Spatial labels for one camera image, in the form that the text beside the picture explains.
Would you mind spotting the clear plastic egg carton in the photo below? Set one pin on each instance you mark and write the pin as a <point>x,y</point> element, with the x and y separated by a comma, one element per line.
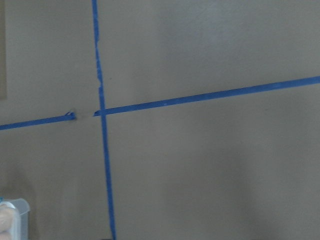
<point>14,219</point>

